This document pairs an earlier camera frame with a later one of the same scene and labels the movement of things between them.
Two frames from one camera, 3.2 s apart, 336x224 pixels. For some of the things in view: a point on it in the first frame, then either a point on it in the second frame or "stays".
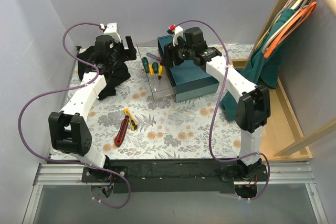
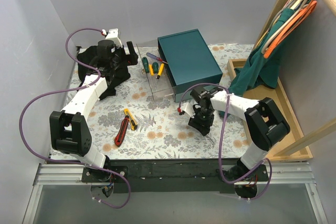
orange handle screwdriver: (150, 67) stays
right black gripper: (171, 53) -> (200, 122)
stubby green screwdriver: (155, 68) stays
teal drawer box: (189, 81) stays
